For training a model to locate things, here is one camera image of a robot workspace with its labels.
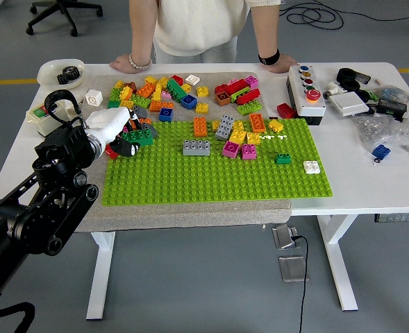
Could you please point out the person's right forearm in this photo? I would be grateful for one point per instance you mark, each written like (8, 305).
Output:
(143, 34)

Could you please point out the grey-brown mat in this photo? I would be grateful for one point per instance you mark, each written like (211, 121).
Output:
(190, 216)

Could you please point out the black gear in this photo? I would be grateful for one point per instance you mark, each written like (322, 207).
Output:
(68, 74)

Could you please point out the silver floor socket box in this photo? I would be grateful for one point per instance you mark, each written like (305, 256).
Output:
(282, 237)

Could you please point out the dark green long brick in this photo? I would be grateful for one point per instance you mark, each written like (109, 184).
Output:
(145, 137)

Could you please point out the clear bag with blue part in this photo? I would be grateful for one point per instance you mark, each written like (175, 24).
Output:
(391, 93)

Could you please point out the small yellow brick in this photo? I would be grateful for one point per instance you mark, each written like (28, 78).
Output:
(215, 126)

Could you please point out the yellow square brick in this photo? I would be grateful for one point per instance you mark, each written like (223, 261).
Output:
(202, 91)
(202, 108)

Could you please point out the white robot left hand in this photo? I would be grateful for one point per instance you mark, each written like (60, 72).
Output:
(108, 119)

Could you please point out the white bowl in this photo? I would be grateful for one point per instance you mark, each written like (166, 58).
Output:
(48, 74)

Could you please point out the silver floor plate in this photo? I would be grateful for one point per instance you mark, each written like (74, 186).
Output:
(292, 268)

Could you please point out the grey slope brick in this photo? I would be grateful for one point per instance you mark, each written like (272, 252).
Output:
(152, 129)
(141, 111)

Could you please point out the white square brick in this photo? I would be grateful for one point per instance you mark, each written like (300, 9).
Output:
(311, 166)
(192, 79)

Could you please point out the black power adapter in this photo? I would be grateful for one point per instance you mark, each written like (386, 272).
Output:
(392, 107)

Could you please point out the green toy baseplate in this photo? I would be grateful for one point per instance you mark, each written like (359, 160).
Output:
(207, 182)

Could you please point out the red rounded brick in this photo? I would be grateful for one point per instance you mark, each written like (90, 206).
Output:
(248, 96)

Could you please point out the lime green long brick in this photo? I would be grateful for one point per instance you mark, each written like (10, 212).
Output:
(249, 108)

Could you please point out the person's left hand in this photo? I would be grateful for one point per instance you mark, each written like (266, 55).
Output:
(283, 64)

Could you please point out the white plastic fitting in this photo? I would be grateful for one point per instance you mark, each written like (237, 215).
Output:
(333, 90)

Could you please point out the small dark green brick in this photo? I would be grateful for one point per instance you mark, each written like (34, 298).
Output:
(283, 158)

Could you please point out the black wristwatch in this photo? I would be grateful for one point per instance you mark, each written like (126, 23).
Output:
(268, 59)

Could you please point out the flat-lying grey long brick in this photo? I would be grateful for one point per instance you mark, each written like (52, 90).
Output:
(196, 147)

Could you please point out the red long brick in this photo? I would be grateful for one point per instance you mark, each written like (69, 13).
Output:
(236, 86)

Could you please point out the grey table control panel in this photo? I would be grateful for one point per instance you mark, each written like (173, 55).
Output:
(398, 218)

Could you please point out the blue square brick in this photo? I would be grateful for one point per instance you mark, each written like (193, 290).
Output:
(166, 114)
(189, 101)

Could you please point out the white switch plate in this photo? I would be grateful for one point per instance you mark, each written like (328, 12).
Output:
(349, 105)

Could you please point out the orange-yellow brick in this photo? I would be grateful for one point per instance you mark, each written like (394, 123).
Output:
(126, 93)

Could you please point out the white cube brick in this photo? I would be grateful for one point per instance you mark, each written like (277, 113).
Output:
(94, 97)

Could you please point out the black office chair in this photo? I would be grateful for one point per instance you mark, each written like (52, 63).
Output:
(65, 10)

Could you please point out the orange long brick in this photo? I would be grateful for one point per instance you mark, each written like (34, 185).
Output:
(257, 123)
(161, 105)
(200, 127)
(145, 121)

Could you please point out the tilted grey long brick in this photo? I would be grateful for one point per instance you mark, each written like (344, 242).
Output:
(225, 127)

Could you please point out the magenta square brick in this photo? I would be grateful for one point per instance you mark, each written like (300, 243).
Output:
(231, 149)

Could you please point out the brown hollow brick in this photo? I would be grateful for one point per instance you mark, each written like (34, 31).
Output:
(222, 98)

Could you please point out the person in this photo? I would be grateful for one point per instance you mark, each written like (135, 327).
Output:
(197, 24)

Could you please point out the tall yellow brick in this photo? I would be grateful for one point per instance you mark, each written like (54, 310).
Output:
(158, 92)

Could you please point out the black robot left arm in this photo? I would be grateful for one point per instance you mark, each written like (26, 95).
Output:
(62, 152)

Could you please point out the white red-green switch box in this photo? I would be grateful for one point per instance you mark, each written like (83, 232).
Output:
(39, 126)

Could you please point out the person's left forearm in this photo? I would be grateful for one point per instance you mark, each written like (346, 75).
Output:
(265, 31)

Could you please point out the red square brick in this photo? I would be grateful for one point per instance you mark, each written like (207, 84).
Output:
(111, 153)

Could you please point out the pink square brick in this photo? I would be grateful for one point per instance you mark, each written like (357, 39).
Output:
(249, 151)
(251, 81)

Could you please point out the person's right hand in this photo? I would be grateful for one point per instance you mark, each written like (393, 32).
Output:
(122, 63)

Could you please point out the lime green flat brick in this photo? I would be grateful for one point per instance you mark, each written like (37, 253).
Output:
(240, 93)

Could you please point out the push-button control box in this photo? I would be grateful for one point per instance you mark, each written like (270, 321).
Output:
(310, 107)

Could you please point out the extra long green brick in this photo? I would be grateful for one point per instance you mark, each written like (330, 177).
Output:
(176, 89)

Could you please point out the white table leg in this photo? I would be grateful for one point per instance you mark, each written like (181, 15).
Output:
(339, 263)
(100, 277)

